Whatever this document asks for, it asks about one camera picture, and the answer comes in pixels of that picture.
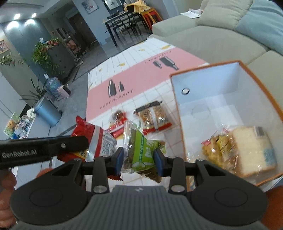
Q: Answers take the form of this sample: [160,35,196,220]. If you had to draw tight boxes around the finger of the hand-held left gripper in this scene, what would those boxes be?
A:
[49,136,89,157]

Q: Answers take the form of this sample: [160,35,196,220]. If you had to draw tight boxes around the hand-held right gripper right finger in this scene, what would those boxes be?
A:
[154,148,226,195]

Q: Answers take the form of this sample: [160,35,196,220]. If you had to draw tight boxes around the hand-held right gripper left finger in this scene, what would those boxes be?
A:
[51,147,124,195]

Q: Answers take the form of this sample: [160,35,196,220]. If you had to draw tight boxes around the green snack packet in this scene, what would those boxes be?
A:
[120,120,167,183]

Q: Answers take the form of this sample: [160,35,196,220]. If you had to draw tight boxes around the red snack packet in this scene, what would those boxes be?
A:
[57,115,122,181]

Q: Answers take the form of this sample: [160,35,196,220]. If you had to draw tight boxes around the clear packet of pale cubes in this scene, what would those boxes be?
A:
[201,142,239,176]

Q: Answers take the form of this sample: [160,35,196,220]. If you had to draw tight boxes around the yellow label snack packet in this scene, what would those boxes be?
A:
[207,131,232,155]

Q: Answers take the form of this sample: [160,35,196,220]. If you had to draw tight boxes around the orange cardboard box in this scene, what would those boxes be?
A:
[169,61,283,186]

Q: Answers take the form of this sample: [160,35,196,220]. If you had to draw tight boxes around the white bread packet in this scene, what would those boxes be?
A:
[229,126,278,178]

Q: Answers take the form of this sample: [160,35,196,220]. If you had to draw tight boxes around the clear packet of stick snacks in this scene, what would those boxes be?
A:
[133,100,173,136]

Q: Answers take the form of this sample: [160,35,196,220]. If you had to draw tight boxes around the person's left hand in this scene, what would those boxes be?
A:
[0,170,18,228]

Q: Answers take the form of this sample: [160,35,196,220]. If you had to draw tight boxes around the pile of toys and boxes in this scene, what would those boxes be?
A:
[3,112,35,140]

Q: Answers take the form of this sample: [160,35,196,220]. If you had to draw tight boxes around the small red and blue packet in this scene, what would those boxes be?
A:
[107,120,127,139]

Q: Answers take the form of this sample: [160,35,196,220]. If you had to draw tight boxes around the grey-blue trash bin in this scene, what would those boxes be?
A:
[34,97,63,127]

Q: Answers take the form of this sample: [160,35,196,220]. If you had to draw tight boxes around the small dark and red packet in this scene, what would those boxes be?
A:
[111,110,128,124]

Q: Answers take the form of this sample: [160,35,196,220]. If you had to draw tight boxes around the pink heater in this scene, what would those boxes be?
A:
[57,85,72,98]

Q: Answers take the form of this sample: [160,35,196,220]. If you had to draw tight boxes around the blue water bottle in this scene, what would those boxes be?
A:
[45,77,62,96]

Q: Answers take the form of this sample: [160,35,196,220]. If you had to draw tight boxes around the long-leaf potted plant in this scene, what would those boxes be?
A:
[19,74,48,104]

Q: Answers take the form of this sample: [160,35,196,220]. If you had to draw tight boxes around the dark grey cabinet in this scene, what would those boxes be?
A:
[47,43,77,78]

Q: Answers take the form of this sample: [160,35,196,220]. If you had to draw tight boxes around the pink and white printed mat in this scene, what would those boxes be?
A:
[85,37,210,193]

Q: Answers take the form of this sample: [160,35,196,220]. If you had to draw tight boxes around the leafy green plant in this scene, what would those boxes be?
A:
[31,37,67,76]

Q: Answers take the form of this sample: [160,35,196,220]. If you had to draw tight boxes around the dark door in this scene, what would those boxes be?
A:
[68,12,98,46]

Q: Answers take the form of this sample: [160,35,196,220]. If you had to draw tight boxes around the dark dining chair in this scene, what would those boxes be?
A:
[124,13,143,38]
[107,15,124,41]

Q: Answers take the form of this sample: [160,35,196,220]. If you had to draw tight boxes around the person's orange clothing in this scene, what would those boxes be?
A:
[36,168,283,230]

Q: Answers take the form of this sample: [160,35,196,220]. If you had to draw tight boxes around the dark dining table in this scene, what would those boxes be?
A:
[102,11,146,46]

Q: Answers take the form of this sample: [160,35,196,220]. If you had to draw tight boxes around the red and orange stacked stools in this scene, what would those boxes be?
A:
[141,7,163,25]

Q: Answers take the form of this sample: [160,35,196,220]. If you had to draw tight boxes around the papers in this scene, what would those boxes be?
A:
[180,8,202,18]

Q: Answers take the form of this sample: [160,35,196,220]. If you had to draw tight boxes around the yellow cloth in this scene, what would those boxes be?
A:
[123,0,152,14]

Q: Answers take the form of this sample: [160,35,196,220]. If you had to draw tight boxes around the beige pillow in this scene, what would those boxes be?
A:
[196,0,253,31]

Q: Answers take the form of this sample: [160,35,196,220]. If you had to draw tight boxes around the light blue pillow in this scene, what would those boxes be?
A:
[235,0,283,56]

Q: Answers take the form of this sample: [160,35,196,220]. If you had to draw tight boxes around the framed wall picture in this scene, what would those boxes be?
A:
[81,0,99,14]

